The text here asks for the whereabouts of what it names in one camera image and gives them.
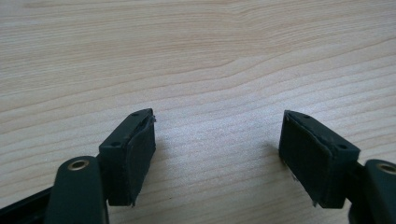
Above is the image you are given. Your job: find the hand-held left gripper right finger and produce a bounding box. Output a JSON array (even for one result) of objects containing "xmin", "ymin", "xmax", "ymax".
[{"xmin": 277, "ymin": 109, "xmax": 361, "ymax": 210}]

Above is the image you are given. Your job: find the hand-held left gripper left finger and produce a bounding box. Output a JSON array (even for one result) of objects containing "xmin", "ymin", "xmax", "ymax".
[{"xmin": 98, "ymin": 107, "xmax": 157, "ymax": 207}]

